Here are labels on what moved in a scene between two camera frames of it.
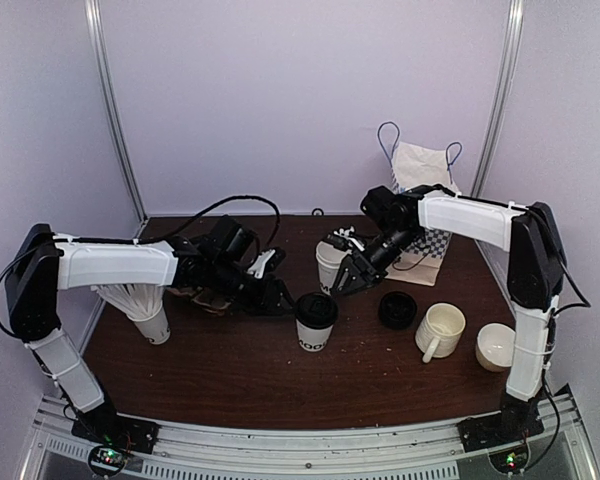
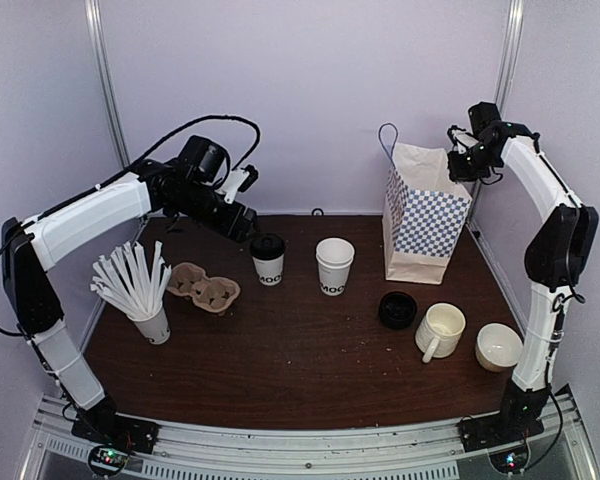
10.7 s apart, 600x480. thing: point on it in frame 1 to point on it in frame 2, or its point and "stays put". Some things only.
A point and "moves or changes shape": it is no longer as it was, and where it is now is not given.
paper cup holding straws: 156,329 stays put
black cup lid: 317,310 to 267,246
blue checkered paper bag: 412,167 stays put
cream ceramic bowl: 495,346 stays put
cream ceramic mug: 440,331 stays put
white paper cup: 313,340 moves or changes shape
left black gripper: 266,302 to 235,226
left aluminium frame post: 94,10 stays put
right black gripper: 361,268 to 459,172
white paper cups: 328,259 stays put
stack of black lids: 398,310 stays put
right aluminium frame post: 502,95 stays put
